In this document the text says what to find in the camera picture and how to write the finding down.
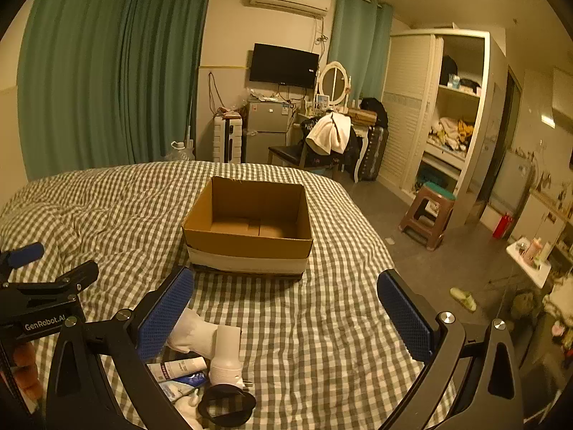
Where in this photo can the teal curtain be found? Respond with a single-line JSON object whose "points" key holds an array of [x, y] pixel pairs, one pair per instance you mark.
{"points": [[358, 40]]}

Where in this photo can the dark suitcase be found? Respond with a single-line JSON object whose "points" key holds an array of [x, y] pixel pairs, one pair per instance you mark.
{"points": [[374, 154]]}

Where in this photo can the pile of clothes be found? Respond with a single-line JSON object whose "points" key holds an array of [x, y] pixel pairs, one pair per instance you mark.
{"points": [[450, 132]]}

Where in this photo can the white oval mirror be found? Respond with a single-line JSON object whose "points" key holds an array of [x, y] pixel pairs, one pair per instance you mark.
{"points": [[335, 83]]}

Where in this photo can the grey small fridge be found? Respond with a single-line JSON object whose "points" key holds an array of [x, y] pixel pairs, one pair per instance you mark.
{"points": [[266, 125]]}

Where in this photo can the black wall television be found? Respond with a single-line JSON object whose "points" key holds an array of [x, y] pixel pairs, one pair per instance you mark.
{"points": [[284, 65]]}

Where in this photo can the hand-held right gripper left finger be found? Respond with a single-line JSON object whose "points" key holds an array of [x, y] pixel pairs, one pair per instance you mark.
{"points": [[164, 318]]}

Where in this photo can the white suitcase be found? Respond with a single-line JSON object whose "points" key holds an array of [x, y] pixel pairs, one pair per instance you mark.
{"points": [[227, 139]]}

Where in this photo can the white hair dryer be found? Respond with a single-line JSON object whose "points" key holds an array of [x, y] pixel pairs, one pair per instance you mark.
{"points": [[226, 358]]}

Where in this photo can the brown cardboard box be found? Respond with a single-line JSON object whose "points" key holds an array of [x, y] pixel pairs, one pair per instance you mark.
{"points": [[246, 244]]}

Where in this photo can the white cloth pile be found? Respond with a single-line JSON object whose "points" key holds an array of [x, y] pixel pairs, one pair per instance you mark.
{"points": [[559, 298]]}

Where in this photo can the white garment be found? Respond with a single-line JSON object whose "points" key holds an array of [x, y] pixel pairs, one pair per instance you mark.
{"points": [[329, 132]]}

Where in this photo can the small white table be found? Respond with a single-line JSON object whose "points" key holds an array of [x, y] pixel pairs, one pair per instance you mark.
{"points": [[530, 268]]}

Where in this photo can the brown plastic stool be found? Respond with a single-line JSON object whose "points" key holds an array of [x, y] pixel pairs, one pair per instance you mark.
{"points": [[425, 221]]}

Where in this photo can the green curtain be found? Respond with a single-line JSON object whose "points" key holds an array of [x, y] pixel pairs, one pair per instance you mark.
{"points": [[89, 76]]}

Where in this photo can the black bag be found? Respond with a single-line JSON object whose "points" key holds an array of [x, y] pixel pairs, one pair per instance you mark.
{"points": [[375, 109]]}

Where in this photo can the blue white tube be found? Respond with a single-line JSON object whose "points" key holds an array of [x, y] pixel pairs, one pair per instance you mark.
{"points": [[190, 383]]}

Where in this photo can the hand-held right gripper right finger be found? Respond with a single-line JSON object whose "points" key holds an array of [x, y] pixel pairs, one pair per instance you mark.
{"points": [[405, 318]]}

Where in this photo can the white toothpaste tube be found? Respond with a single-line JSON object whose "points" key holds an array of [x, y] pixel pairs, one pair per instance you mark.
{"points": [[177, 369]]}

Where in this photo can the person's left hand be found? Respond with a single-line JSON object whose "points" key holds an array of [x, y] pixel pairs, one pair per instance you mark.
{"points": [[26, 367]]}

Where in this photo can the black chair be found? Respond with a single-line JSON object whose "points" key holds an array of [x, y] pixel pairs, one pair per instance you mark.
{"points": [[286, 152]]}

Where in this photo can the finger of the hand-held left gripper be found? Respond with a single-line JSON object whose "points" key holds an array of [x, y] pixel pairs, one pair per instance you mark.
{"points": [[78, 273], [24, 254]]}

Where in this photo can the red bottle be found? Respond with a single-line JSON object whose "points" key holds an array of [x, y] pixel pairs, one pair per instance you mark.
{"points": [[502, 226]]}

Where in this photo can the pale slipper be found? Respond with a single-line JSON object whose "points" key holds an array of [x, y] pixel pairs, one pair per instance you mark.
{"points": [[463, 299]]}

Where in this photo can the white plastic bag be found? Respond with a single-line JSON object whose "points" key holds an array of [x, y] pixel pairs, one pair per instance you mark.
{"points": [[181, 152]]}

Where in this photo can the white wardrobe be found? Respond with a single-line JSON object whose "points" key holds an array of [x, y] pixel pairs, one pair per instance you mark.
{"points": [[407, 143]]}

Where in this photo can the pink bottle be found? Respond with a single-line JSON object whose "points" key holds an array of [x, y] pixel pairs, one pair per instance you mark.
{"points": [[535, 251]]}

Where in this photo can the chair with white bag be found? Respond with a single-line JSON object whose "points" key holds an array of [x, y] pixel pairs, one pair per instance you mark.
{"points": [[294, 130]]}

